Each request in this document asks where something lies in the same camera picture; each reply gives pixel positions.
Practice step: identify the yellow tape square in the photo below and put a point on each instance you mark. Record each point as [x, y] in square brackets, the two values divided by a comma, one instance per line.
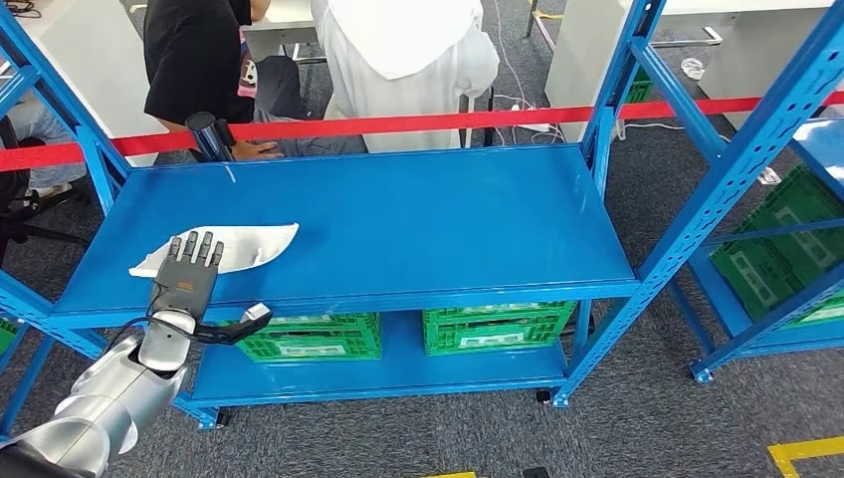
[455, 475]
[811, 448]

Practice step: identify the black robot foot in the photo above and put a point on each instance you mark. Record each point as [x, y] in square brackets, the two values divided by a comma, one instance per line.
[537, 473]

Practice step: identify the person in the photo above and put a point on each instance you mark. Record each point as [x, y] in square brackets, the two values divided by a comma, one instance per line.
[46, 125]
[191, 59]
[395, 72]

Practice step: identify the white power strip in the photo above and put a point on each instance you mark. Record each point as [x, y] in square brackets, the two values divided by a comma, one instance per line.
[531, 127]

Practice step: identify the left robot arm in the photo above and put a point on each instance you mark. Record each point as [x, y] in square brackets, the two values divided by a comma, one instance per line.
[112, 402]

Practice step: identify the white curved plastic part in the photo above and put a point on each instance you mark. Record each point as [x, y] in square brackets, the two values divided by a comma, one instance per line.
[257, 244]

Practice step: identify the black office chair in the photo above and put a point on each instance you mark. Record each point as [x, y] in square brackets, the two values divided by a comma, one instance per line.
[16, 211]

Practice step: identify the chrome stanchion post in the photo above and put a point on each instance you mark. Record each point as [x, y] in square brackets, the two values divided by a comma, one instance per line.
[208, 138]

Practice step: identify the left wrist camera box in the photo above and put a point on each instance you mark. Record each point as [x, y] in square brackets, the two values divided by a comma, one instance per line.
[257, 313]

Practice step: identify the steel table frame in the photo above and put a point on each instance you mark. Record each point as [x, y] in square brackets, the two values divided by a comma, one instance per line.
[712, 34]

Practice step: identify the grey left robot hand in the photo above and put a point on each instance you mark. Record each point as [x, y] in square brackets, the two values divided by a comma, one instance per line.
[184, 290]

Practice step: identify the red barrier belt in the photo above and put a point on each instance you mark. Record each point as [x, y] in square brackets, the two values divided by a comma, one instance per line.
[409, 123]

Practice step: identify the clear plastic cup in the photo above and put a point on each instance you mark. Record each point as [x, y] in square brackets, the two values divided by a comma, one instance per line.
[692, 69]

